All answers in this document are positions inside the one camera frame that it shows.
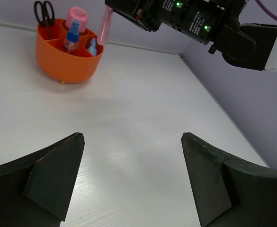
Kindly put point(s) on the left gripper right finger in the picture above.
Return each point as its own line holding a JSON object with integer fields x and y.
{"x": 229, "y": 191}

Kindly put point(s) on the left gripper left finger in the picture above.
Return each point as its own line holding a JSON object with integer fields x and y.
{"x": 36, "y": 190}

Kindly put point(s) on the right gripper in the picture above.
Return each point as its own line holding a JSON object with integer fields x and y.
{"x": 201, "y": 20}

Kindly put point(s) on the pink pen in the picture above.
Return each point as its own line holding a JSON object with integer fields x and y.
{"x": 105, "y": 26}

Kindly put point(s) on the blue pen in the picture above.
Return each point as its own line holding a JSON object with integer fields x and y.
{"x": 92, "y": 48}

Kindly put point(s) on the clear blue capped glue bottle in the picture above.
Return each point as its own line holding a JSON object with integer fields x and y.
{"x": 71, "y": 42}

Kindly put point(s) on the black scissors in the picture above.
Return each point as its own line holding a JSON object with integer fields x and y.
{"x": 47, "y": 19}

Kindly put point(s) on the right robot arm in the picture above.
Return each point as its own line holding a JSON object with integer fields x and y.
{"x": 251, "y": 46}

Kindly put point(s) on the orange round organizer container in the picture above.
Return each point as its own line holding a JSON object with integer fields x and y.
{"x": 51, "y": 56}

